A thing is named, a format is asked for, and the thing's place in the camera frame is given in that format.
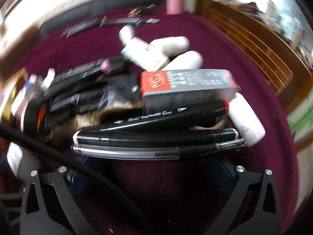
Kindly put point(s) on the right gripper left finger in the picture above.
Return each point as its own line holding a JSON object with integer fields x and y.
{"x": 48, "y": 206}

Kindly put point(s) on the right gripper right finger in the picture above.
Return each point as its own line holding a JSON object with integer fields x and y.
{"x": 252, "y": 208}

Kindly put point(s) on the clear barrel ballpoint pen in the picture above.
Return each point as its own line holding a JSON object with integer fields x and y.
{"x": 165, "y": 153}

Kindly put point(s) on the black electrical tape roll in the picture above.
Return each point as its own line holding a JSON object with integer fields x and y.
{"x": 33, "y": 116}

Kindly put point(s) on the black marker pen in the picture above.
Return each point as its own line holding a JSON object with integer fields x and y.
{"x": 77, "y": 99}

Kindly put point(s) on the red-capped black marker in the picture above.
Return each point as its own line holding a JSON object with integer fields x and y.
{"x": 183, "y": 117}

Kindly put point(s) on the red grey carton box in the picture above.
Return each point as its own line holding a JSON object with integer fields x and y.
{"x": 168, "y": 89}

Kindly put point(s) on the pink-capped black marker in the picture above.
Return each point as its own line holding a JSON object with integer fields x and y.
{"x": 84, "y": 68}

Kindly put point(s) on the maroon velvet bed cover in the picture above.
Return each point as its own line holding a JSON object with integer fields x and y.
{"x": 184, "y": 193}

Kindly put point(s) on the wooden slatted cabinet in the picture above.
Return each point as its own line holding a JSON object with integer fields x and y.
{"x": 281, "y": 67}

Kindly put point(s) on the white round jar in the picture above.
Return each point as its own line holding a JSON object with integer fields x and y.
{"x": 186, "y": 61}

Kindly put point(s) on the white cylinder bottle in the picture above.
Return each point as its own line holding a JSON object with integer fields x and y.
{"x": 172, "y": 46}

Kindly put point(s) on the white bottle with round cap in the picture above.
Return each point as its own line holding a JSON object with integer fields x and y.
{"x": 126, "y": 34}

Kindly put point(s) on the black pen far left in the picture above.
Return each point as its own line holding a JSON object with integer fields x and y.
{"x": 80, "y": 27}

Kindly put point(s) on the black pen teal tip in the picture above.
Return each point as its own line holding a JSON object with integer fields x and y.
{"x": 122, "y": 21}

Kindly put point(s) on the black leather headboard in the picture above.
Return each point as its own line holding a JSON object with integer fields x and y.
{"x": 88, "y": 10}

